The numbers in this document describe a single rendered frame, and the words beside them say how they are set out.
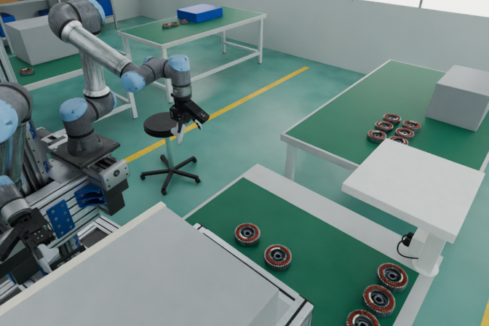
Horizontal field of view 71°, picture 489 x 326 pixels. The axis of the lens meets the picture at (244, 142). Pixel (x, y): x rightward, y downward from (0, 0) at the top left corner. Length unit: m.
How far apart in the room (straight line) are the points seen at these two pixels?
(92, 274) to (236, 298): 0.31
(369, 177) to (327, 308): 0.51
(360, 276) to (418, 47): 3.95
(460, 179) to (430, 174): 0.09
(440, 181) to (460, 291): 1.43
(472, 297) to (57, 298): 2.35
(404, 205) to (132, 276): 0.81
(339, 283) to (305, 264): 0.15
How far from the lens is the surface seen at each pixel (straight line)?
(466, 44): 4.98
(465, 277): 2.78
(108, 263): 0.86
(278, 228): 1.64
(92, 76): 1.69
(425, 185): 1.29
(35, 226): 1.28
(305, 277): 1.49
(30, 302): 0.86
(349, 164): 2.10
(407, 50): 5.16
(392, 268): 1.57
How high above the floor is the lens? 1.95
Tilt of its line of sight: 33 degrees down
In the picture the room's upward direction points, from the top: straight up
